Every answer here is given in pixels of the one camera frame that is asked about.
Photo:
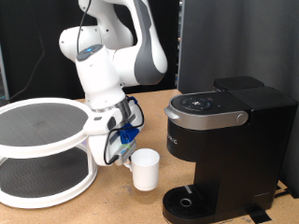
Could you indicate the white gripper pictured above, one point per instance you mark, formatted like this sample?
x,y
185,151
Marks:
x,y
98,149

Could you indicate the black Keurig coffee machine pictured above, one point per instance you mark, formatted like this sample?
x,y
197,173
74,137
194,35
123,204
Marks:
x,y
249,140

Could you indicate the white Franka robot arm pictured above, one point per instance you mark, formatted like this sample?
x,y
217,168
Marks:
x,y
102,77

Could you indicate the white two-tier turntable shelf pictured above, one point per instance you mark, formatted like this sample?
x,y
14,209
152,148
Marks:
x,y
31,133

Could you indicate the black tape strip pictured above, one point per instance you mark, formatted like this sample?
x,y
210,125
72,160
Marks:
x,y
294,195
258,215

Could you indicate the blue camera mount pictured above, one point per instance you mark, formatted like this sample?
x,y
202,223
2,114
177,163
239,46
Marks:
x,y
128,133

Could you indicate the grey metal post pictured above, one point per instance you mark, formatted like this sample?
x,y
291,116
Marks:
x,y
2,71

